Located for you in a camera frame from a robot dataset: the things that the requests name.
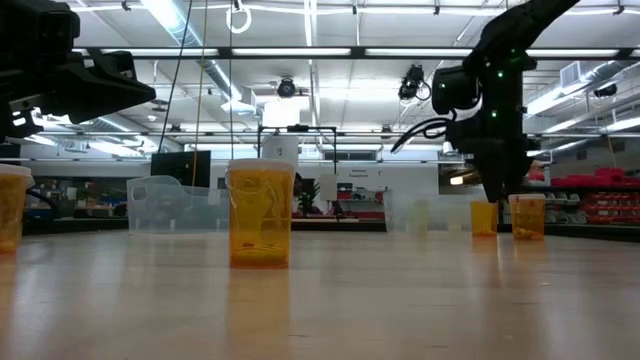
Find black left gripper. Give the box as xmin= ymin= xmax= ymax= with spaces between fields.
xmin=0 ymin=50 xmax=157 ymax=144

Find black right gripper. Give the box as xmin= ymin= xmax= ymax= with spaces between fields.
xmin=446 ymin=117 xmax=542 ymax=204

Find orange pill bottle white cap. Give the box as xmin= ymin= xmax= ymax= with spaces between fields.
xmin=470 ymin=200 xmax=500 ymax=238
xmin=507 ymin=193 xmax=547 ymax=242

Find clear plastic bin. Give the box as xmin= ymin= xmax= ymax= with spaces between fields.
xmin=383 ymin=189 xmax=497 ymax=234
xmin=126 ymin=174 xmax=231 ymax=235

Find rack of grey storage bins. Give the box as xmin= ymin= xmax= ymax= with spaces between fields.
xmin=544 ymin=192 xmax=589 ymax=225

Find shelf of red storage bins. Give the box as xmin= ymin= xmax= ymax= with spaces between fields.
xmin=549 ymin=167 xmax=640 ymax=226

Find black monitor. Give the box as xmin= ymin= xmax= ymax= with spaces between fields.
xmin=150 ymin=149 xmax=212 ymax=189

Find white pillar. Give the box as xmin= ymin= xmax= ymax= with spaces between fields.
xmin=261 ymin=134 xmax=301 ymax=166

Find background potted plant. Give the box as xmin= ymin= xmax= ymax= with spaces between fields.
xmin=298 ymin=180 xmax=321 ymax=217

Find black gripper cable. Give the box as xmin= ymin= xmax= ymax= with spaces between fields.
xmin=390 ymin=117 xmax=459 ymax=155

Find yellow hanging cable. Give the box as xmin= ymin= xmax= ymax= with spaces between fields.
xmin=191 ymin=0 xmax=209 ymax=189

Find silver ceiling air duct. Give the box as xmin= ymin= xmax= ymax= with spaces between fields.
xmin=142 ymin=0 xmax=261 ymax=114

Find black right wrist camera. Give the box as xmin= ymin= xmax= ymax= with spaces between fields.
xmin=431 ymin=64 xmax=482 ymax=116

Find white wall sign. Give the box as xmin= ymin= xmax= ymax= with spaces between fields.
xmin=337 ymin=164 xmax=440 ymax=191

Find thin black hanging cable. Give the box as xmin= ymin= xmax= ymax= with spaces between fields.
xmin=228 ymin=0 xmax=235 ymax=162

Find white cable ring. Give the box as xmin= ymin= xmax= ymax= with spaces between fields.
xmin=224 ymin=0 xmax=253 ymax=35

